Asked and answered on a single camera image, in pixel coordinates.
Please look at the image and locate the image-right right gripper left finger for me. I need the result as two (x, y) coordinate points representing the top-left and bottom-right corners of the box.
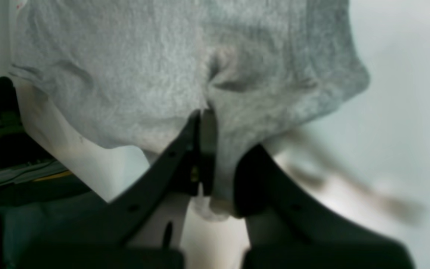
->
(19, 109), (217, 269)

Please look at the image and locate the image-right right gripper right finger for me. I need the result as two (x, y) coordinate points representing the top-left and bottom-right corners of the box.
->
(234, 145), (415, 269)

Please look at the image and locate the grey t-shirt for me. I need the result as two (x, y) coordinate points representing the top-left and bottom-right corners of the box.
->
(10, 0), (369, 217)

